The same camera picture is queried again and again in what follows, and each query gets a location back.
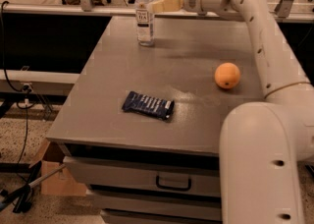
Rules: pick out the dark blue snack bar wrapper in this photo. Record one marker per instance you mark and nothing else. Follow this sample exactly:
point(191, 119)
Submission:
point(148, 105)

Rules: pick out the orange fruit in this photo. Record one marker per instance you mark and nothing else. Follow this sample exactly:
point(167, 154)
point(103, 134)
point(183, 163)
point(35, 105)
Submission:
point(227, 75)

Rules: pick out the cardboard box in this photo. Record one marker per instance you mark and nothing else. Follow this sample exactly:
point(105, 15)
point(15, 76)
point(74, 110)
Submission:
point(50, 157)

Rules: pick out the grey drawer cabinet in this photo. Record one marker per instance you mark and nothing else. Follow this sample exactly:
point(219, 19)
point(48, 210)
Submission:
point(118, 154)

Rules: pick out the black tripod stand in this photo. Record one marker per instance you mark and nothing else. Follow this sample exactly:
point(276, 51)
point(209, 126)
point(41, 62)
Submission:
point(32, 181)

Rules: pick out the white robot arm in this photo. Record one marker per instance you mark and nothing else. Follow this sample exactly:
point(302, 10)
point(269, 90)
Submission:
point(262, 142)

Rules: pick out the clear plastic water bottle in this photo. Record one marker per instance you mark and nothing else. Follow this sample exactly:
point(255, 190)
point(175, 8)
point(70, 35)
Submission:
point(144, 23)

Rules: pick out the black drawer handle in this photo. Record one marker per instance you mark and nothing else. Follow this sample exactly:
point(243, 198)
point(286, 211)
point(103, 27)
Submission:
point(173, 184)

